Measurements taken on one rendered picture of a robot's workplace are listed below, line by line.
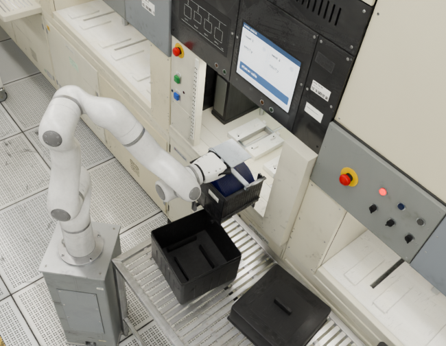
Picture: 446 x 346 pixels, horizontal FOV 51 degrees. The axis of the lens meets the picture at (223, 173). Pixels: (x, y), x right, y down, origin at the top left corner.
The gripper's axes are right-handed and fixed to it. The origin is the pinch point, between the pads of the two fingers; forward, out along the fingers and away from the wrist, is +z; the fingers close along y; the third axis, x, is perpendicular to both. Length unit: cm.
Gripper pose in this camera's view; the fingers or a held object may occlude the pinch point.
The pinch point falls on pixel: (230, 156)
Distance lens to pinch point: 178.8
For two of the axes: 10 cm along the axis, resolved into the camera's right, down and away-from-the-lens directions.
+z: 7.8, -4.1, 4.7
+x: 1.0, -6.6, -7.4
